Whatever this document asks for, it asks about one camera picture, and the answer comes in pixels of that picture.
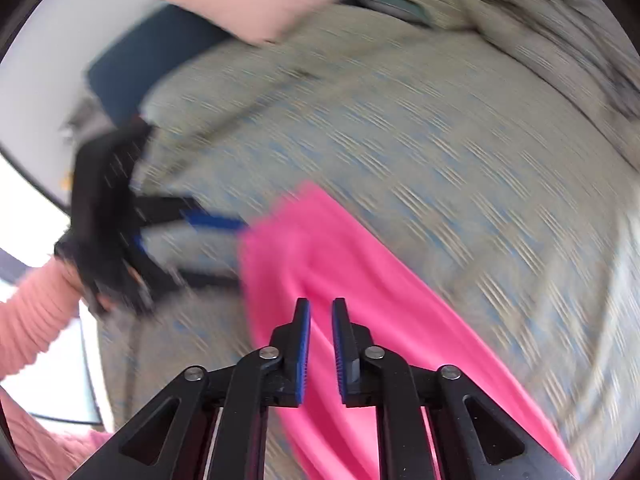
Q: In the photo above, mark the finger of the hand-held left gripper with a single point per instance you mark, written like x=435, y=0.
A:
x=200, y=281
x=215, y=221

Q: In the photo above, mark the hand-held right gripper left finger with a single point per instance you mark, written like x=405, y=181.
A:
x=303, y=355

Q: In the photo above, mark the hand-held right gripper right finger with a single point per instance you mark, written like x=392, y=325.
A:
x=337, y=355

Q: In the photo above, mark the pink pants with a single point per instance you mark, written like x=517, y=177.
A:
x=320, y=260

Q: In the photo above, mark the person's left forearm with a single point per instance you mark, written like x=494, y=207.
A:
x=35, y=310

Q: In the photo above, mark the blue headboard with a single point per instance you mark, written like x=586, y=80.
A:
x=160, y=45

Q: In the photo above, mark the patterned bed cover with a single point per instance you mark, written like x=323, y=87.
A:
x=400, y=135

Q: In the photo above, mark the person's pink knit sweater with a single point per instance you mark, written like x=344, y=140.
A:
x=45, y=445

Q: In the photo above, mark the folded patterned duvet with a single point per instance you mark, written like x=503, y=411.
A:
x=550, y=25

